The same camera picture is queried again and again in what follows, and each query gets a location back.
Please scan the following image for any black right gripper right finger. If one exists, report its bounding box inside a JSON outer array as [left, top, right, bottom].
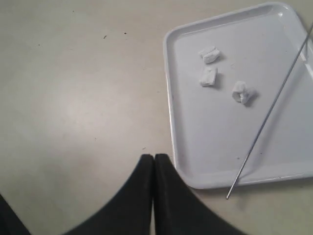
[[153, 153, 276, 235]]

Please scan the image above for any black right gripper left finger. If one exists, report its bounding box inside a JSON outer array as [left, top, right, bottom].
[[66, 154, 154, 235]]

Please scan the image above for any thin metal skewer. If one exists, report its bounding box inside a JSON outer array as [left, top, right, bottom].
[[226, 23, 313, 200]]

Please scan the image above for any white marshmallow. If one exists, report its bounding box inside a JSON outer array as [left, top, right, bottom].
[[232, 81, 256, 105], [199, 46, 221, 64], [200, 67, 218, 87]]

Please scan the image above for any white rectangular plastic tray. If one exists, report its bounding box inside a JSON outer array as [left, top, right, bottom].
[[163, 2, 313, 189]]

